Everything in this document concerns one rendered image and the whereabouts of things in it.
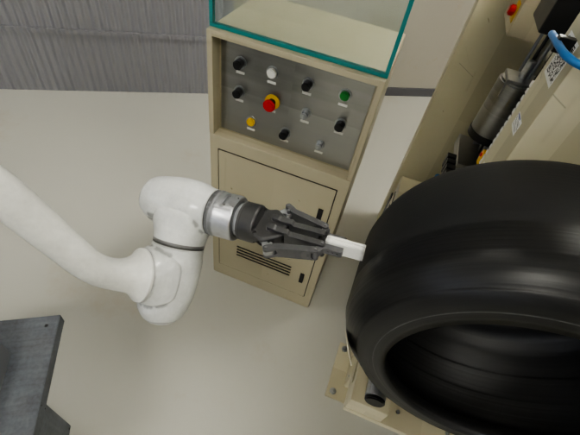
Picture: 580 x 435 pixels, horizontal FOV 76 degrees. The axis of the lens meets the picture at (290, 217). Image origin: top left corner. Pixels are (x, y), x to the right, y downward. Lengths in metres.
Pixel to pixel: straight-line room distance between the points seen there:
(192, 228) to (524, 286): 0.53
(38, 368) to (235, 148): 0.89
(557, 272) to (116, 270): 0.65
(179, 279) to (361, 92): 0.77
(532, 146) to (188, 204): 0.65
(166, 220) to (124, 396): 1.23
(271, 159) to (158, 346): 1.04
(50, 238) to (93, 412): 1.29
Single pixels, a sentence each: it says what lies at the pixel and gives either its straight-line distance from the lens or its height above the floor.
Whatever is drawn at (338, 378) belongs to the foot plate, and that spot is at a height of 0.01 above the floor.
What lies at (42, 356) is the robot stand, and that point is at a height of 0.65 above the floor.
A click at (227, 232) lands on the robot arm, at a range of 0.70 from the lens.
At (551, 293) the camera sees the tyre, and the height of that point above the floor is 1.40.
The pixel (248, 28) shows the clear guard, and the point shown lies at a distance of 1.22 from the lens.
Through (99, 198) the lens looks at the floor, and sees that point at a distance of 2.55.
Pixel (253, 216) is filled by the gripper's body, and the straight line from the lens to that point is 0.68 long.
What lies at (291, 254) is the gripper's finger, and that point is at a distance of 0.66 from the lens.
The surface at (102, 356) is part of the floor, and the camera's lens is 1.96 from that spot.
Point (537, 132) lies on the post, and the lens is 0.82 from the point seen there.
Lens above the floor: 1.74
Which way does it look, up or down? 47 degrees down
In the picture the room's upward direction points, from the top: 11 degrees clockwise
